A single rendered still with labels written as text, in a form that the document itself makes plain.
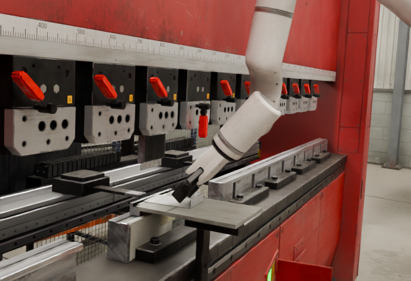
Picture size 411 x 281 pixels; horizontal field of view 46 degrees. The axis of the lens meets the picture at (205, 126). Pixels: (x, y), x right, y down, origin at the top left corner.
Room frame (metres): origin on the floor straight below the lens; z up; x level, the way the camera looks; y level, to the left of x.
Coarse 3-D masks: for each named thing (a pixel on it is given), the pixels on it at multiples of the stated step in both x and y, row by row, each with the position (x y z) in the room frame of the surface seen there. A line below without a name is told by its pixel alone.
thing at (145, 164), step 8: (144, 136) 1.21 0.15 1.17; (152, 136) 1.24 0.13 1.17; (160, 136) 1.28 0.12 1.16; (144, 144) 1.21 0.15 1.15; (152, 144) 1.24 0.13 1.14; (160, 144) 1.28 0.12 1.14; (144, 152) 1.21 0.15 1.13; (152, 152) 1.24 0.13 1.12; (160, 152) 1.28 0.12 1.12; (144, 160) 1.21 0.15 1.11; (152, 160) 1.25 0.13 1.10; (160, 160) 1.30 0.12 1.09; (144, 168) 1.23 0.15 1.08
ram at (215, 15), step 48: (0, 0) 0.77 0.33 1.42; (48, 0) 0.86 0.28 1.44; (96, 0) 0.98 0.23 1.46; (144, 0) 1.13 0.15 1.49; (192, 0) 1.34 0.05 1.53; (240, 0) 1.65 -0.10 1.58; (336, 0) 3.05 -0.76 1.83; (0, 48) 0.77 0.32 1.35; (48, 48) 0.86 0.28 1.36; (96, 48) 0.98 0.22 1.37; (240, 48) 1.67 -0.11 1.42; (288, 48) 2.18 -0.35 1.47; (336, 48) 3.15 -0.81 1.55
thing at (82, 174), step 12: (60, 180) 1.32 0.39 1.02; (72, 180) 1.32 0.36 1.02; (84, 180) 1.31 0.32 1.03; (96, 180) 1.34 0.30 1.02; (108, 180) 1.39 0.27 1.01; (60, 192) 1.32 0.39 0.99; (72, 192) 1.30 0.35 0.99; (84, 192) 1.30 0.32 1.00; (96, 192) 1.34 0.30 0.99; (108, 192) 1.30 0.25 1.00; (120, 192) 1.29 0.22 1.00; (132, 192) 1.29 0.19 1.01
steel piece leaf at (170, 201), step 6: (162, 198) 1.25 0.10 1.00; (168, 198) 1.25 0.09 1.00; (174, 198) 1.26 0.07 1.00; (186, 198) 1.26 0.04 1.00; (198, 198) 1.22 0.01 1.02; (162, 204) 1.20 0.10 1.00; (168, 204) 1.19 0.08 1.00; (174, 204) 1.20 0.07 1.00; (180, 204) 1.20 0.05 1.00; (186, 204) 1.20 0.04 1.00; (192, 204) 1.18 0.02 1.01
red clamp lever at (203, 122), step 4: (196, 104) 1.38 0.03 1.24; (200, 104) 1.37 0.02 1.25; (204, 104) 1.36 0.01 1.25; (208, 104) 1.36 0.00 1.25; (200, 108) 1.37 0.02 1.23; (204, 108) 1.36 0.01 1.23; (208, 108) 1.36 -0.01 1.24; (204, 112) 1.36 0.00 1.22; (200, 116) 1.37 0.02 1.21; (204, 116) 1.36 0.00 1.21; (200, 120) 1.36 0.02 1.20; (204, 120) 1.36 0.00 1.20; (200, 124) 1.36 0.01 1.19; (204, 124) 1.36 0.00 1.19; (200, 128) 1.36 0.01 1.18; (204, 128) 1.36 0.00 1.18; (200, 132) 1.36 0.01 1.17; (204, 132) 1.36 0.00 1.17; (200, 136) 1.36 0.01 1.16; (204, 136) 1.36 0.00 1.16
